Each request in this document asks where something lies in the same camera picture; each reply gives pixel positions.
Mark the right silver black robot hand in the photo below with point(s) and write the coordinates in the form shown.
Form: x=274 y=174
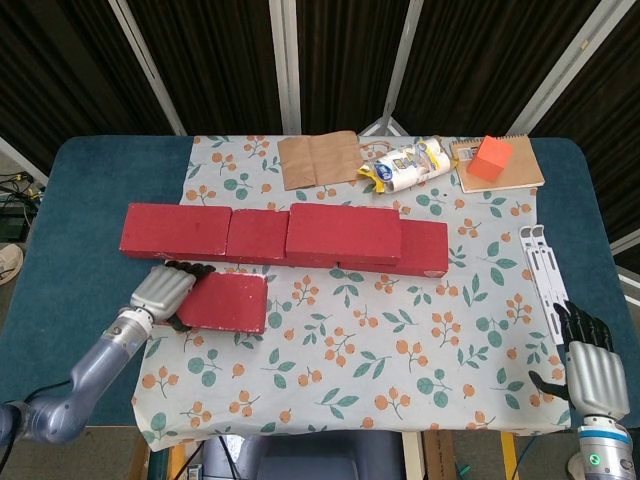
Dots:
x=597 y=375

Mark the brown spiral notebook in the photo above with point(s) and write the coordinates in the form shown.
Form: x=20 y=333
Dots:
x=522 y=167

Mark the brown paper bag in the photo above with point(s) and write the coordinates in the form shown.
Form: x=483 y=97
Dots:
x=320 y=160

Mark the white folding stand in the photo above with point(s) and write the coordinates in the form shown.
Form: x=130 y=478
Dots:
x=545 y=270

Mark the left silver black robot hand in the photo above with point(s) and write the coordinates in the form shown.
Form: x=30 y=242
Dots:
x=162 y=292

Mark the black floor box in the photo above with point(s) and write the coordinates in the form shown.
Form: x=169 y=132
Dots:
x=12 y=225

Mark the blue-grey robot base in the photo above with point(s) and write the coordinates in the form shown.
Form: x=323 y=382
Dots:
x=325 y=457

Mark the white partition post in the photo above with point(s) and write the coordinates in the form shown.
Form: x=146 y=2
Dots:
x=147 y=65
x=286 y=65
x=400 y=65
x=565 y=65

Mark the floral print tablecloth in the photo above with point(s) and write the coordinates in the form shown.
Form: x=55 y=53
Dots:
x=325 y=390

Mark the teal table cover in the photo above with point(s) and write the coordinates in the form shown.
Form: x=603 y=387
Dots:
x=75 y=260

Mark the orange cube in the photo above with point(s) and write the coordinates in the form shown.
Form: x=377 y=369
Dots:
x=487 y=160

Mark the beige shoe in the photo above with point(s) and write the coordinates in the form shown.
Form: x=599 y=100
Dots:
x=9 y=265

